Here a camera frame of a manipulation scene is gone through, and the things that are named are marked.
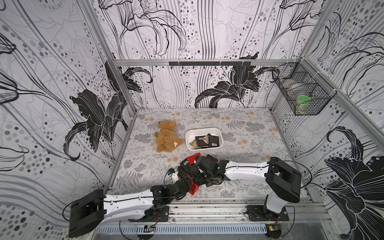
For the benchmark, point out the black tea bag pile left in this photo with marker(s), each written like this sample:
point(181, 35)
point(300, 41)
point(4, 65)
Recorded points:
point(188, 171)

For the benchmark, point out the red label black tea bag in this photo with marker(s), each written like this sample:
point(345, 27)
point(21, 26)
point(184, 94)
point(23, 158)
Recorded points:
point(201, 143)

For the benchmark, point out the black wire basket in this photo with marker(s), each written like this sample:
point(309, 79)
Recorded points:
point(293, 79)

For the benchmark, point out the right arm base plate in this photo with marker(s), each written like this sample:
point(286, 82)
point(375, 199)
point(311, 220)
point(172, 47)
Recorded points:
point(258, 213)

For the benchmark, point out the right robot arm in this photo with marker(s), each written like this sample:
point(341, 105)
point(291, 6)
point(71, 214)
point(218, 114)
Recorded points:
point(282, 178)

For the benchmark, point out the brown teddy bear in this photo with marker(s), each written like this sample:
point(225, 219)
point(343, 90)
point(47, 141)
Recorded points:
point(166, 139)

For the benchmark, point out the floral label black tea bag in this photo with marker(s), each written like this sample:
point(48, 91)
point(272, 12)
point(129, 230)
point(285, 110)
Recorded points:
point(206, 139)

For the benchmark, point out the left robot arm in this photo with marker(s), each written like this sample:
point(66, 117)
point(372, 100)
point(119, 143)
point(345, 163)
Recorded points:
point(97, 208)

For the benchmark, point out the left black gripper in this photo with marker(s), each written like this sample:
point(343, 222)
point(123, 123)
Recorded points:
point(187, 182)

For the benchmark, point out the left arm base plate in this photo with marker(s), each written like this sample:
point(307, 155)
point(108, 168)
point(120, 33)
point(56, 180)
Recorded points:
point(154, 215)

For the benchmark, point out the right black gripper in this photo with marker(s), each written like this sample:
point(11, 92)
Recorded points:
point(196, 163)

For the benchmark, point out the white plastic storage box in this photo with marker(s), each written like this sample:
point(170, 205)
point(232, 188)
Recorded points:
point(191, 134)

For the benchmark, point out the green lid cup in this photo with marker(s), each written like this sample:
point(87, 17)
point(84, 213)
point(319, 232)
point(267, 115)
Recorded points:
point(302, 104)

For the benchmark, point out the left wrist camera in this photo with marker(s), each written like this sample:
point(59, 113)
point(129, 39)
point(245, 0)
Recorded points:
point(173, 174)

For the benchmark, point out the yellow label tea bag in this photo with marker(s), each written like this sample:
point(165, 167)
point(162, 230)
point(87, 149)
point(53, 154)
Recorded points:
point(194, 145)

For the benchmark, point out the red foil tea bag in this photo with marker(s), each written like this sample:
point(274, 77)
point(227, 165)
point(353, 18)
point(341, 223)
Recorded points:
point(193, 188)
point(192, 159)

